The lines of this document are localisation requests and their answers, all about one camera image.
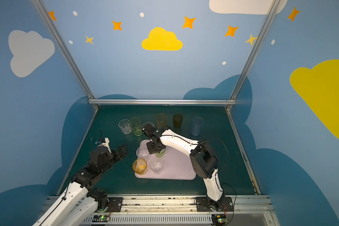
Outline short green glass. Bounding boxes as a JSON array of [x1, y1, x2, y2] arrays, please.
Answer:
[[155, 148, 166, 158]]

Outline tall amber tumbler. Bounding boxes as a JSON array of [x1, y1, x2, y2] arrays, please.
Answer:
[[155, 113, 168, 128]]

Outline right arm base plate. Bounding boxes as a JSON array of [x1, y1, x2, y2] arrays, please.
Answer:
[[195, 197, 234, 212]]

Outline aluminium back frame rail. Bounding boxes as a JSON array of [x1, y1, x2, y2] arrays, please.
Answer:
[[88, 99, 236, 105]]

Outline left green circuit board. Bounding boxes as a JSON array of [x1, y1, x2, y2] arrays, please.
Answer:
[[92, 215, 110, 223]]

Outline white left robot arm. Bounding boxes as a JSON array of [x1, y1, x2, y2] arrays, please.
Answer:
[[34, 144, 128, 226]]

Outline tall green tumbler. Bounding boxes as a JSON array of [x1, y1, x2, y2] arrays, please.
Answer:
[[130, 117, 142, 137]]

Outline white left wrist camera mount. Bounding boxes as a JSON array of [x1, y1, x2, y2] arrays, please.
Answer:
[[98, 137, 111, 153]]

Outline green circuit board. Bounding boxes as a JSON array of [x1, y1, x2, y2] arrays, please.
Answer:
[[211, 215, 228, 226], [92, 215, 110, 223]]

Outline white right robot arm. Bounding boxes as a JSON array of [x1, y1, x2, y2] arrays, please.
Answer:
[[142, 125, 225, 211]]

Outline right green circuit board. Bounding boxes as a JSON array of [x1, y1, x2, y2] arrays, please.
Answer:
[[211, 215, 228, 226]]

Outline aluminium frame post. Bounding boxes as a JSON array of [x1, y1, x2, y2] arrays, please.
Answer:
[[226, 0, 282, 113], [31, 0, 95, 100]]

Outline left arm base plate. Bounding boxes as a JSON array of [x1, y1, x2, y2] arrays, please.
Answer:
[[96, 197, 123, 213]]

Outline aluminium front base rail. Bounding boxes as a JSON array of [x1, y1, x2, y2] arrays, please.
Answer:
[[33, 194, 280, 226]]

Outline pink plastic tray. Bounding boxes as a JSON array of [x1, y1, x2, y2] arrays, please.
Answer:
[[135, 140, 196, 180]]

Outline aluminium right frame post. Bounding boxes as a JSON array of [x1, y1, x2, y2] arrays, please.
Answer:
[[226, 0, 282, 113]]

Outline frosted blue tall tumbler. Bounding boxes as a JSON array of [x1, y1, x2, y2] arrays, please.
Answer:
[[191, 116, 204, 136]]

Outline aluminium left frame post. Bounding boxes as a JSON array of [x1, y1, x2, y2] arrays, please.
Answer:
[[31, 0, 95, 100]]

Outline clear faceted glass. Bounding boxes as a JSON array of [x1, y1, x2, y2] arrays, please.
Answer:
[[136, 147, 150, 162], [150, 159, 164, 174], [142, 121, 155, 131], [118, 119, 132, 135]]

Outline dark brown textured tall cup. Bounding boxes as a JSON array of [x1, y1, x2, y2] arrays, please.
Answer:
[[173, 114, 183, 128]]

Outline short yellow amber glass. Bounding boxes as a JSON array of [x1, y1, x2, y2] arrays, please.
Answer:
[[132, 158, 147, 175]]

